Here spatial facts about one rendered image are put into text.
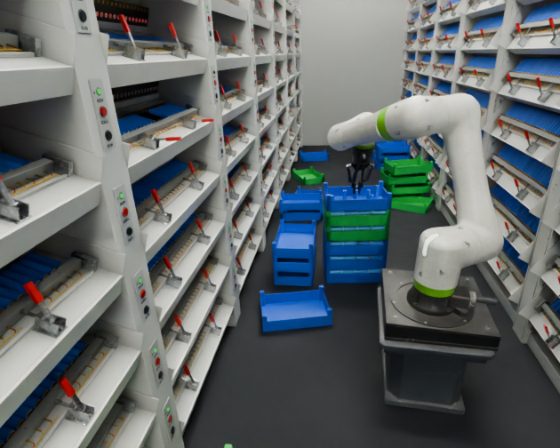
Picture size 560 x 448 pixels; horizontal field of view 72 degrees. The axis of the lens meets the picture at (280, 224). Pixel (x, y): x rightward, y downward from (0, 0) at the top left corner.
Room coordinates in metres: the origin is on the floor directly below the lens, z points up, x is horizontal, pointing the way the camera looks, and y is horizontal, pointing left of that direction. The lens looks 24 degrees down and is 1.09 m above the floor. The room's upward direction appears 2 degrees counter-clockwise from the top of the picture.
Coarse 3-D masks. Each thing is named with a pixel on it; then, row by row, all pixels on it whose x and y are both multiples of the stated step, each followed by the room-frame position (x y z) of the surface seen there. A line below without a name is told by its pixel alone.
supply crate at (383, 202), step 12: (324, 192) 1.79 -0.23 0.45; (336, 192) 1.87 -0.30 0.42; (348, 192) 1.87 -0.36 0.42; (360, 192) 1.87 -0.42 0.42; (372, 192) 1.86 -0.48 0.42; (384, 192) 1.80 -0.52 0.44; (336, 204) 1.68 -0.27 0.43; (348, 204) 1.67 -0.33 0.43; (360, 204) 1.67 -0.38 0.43; (372, 204) 1.67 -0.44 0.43; (384, 204) 1.67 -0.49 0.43
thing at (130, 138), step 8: (184, 112) 1.25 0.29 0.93; (192, 112) 1.30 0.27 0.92; (160, 120) 1.09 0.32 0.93; (168, 120) 1.11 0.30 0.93; (176, 120) 1.16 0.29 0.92; (144, 128) 0.98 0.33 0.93; (152, 128) 1.00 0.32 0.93; (160, 128) 1.05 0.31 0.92; (168, 128) 1.08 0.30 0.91; (128, 136) 0.89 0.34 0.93; (136, 136) 0.92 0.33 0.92
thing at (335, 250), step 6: (324, 234) 1.86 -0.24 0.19; (324, 240) 1.76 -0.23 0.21; (384, 240) 1.67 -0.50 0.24; (324, 246) 1.76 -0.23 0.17; (330, 246) 1.68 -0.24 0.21; (336, 246) 1.68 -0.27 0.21; (342, 246) 1.67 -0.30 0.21; (348, 246) 1.67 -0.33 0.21; (354, 246) 1.67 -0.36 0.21; (360, 246) 1.67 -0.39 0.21; (366, 246) 1.67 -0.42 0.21; (372, 246) 1.67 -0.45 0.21; (378, 246) 1.67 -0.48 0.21; (384, 246) 1.67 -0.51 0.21; (330, 252) 1.68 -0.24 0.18; (336, 252) 1.68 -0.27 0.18; (342, 252) 1.67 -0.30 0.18; (348, 252) 1.67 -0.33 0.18; (354, 252) 1.67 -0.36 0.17; (360, 252) 1.67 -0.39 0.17; (366, 252) 1.67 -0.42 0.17; (372, 252) 1.67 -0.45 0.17; (378, 252) 1.67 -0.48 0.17; (384, 252) 1.67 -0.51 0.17
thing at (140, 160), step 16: (144, 96) 1.25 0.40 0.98; (176, 96) 1.38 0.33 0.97; (208, 112) 1.36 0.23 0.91; (176, 128) 1.14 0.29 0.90; (208, 128) 1.31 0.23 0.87; (128, 144) 0.76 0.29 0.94; (160, 144) 0.96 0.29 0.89; (176, 144) 1.03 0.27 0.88; (192, 144) 1.17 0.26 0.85; (128, 160) 0.76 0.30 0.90; (144, 160) 0.84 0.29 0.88; (160, 160) 0.93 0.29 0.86
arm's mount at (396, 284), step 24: (384, 288) 1.10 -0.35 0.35; (408, 288) 1.10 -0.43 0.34; (384, 312) 0.99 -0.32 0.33; (408, 312) 0.97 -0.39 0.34; (480, 312) 0.96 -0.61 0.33; (384, 336) 0.93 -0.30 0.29; (408, 336) 0.91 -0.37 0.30; (432, 336) 0.89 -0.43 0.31; (456, 336) 0.88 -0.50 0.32; (480, 336) 0.86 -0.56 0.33
